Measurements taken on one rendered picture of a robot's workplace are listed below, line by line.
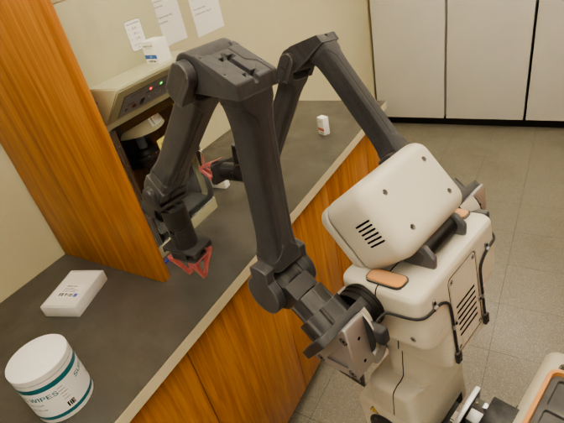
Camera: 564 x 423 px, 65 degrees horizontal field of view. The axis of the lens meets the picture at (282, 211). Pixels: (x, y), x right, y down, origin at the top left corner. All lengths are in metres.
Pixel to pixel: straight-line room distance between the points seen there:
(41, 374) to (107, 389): 0.17
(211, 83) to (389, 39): 3.57
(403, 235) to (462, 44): 3.35
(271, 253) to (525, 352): 1.74
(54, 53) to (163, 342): 0.73
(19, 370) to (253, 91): 0.80
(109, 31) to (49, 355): 0.81
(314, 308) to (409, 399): 0.37
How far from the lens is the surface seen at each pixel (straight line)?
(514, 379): 2.22
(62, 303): 1.45
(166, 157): 0.86
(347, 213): 0.76
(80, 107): 1.17
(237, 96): 0.59
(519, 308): 2.50
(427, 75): 4.14
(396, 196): 0.75
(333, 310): 0.75
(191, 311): 1.26
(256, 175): 0.66
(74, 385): 1.15
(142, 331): 1.28
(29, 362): 1.14
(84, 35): 1.29
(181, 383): 1.30
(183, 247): 1.03
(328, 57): 1.07
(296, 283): 0.76
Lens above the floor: 1.76
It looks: 32 degrees down
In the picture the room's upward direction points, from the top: 13 degrees counter-clockwise
